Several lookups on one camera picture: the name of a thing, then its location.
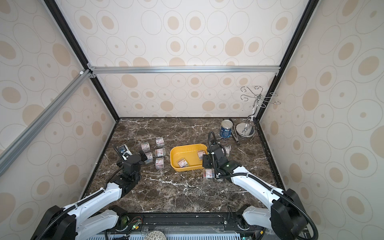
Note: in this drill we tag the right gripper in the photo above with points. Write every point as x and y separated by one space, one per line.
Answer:
208 160

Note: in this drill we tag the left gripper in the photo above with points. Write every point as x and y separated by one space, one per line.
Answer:
142 159

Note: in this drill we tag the yellow plastic storage tray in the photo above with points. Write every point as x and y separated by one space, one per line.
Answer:
190 154

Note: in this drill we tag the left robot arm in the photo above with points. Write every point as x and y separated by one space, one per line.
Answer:
96 201

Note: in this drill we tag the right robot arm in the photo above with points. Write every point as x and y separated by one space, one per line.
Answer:
284 212

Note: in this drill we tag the black tool on table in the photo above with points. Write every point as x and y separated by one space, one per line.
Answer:
234 132

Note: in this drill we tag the blue tin can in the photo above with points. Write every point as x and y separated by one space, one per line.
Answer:
226 129

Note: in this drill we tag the chrome hook stand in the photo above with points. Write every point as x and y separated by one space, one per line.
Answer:
246 129

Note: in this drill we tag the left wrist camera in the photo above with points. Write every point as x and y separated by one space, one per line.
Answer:
124 152

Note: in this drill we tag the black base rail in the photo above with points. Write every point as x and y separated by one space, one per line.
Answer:
230 221

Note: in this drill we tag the aluminium rail left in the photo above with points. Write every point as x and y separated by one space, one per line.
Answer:
26 137

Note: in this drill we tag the horizontal aluminium rail back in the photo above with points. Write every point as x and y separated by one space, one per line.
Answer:
185 69

